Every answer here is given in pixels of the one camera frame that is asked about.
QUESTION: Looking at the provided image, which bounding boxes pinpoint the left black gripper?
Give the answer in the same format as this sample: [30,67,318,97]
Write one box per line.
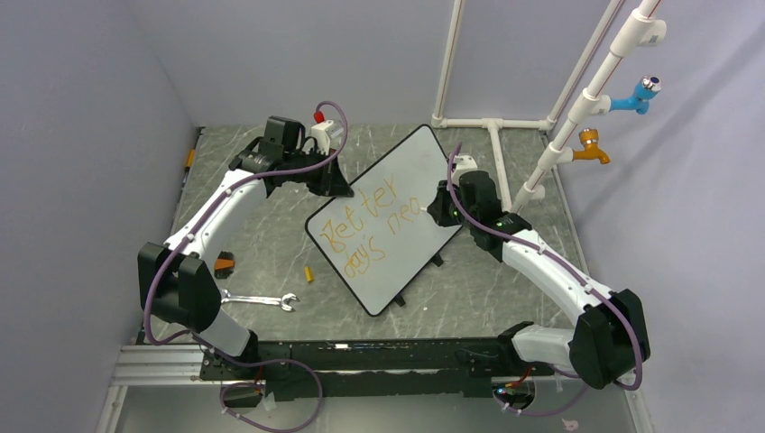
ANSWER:
[285,147,354,198]

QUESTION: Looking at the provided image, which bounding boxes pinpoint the white whiteboard black frame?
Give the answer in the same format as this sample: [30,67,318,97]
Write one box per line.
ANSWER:
[305,124,460,316]

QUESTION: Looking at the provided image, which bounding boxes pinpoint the yellow marker cap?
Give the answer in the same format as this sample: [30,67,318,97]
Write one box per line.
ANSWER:
[304,266,315,283]

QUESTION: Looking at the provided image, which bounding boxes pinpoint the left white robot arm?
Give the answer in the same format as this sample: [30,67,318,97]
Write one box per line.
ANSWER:
[137,111,354,379]

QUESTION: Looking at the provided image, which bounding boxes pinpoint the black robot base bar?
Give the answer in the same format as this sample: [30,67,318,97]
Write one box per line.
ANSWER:
[199,337,553,401]

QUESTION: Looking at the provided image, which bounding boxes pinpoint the orange brass faucet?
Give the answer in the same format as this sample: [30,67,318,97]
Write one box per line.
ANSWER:
[572,128,611,165]

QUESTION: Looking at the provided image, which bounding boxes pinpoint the black orange hex key set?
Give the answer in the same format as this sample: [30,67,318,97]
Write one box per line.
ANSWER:
[214,252,235,280]

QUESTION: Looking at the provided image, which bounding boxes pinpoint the orange-tipped tool at edge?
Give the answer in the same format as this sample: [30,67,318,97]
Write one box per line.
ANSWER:
[182,127,204,184]

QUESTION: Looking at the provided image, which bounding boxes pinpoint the silver open-end wrench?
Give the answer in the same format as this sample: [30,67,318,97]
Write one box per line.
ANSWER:
[221,290,300,312]

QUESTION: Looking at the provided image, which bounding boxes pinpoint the blue faucet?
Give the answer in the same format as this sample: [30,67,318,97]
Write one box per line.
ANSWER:
[609,75,661,115]

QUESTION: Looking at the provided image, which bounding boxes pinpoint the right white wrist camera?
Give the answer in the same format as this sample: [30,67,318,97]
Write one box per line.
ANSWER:
[448,154,478,186]

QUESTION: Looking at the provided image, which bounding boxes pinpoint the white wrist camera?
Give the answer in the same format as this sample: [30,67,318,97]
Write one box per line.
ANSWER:
[448,154,478,186]
[309,111,345,156]

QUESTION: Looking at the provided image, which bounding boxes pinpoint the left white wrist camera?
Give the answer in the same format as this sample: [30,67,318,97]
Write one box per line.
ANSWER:
[309,111,345,156]

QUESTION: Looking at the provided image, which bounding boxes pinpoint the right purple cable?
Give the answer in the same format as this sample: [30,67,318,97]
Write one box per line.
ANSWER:
[446,142,645,419]

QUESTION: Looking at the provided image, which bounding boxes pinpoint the purple cable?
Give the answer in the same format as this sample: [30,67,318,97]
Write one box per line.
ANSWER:
[143,100,350,433]
[446,142,645,419]

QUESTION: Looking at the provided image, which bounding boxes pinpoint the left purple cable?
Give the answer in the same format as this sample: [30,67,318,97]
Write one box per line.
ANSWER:
[143,100,350,433]

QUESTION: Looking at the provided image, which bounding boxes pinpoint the white pvc pipe frame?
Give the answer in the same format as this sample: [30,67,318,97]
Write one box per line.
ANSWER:
[431,0,667,213]

